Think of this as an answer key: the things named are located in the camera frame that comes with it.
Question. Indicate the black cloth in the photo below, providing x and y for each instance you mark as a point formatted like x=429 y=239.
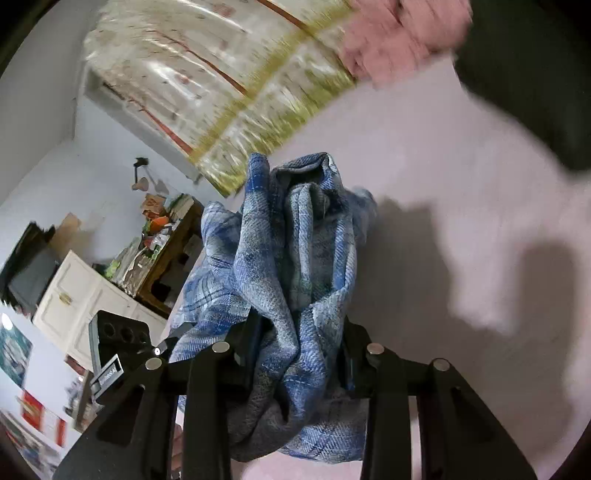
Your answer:
x=531 y=83

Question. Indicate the white drawer cabinet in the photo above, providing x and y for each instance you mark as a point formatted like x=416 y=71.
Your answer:
x=78 y=295

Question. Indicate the black bag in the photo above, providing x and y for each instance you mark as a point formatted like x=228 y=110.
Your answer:
x=32 y=281

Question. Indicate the wooden desk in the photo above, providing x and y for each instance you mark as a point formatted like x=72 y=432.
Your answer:
x=175 y=249

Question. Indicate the orange toy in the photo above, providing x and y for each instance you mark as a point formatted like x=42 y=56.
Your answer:
x=159 y=222

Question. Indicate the cardboard box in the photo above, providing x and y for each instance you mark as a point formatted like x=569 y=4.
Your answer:
x=67 y=230

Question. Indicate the stack of papers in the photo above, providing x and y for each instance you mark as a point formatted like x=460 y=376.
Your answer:
x=129 y=267

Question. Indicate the blue plaid shirt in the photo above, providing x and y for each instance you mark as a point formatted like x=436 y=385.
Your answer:
x=286 y=258

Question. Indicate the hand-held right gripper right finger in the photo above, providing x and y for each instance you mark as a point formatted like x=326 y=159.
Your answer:
x=355 y=364

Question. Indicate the tree print curtain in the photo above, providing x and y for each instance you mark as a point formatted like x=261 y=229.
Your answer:
x=207 y=69

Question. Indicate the teal wall poster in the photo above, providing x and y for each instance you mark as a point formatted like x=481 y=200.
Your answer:
x=14 y=353

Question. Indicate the pink quilt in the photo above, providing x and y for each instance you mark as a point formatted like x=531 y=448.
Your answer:
x=397 y=32

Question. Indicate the red paper decoration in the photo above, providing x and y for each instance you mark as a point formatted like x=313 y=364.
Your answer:
x=34 y=410

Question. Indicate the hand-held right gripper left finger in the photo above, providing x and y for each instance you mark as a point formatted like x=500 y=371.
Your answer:
x=240 y=355

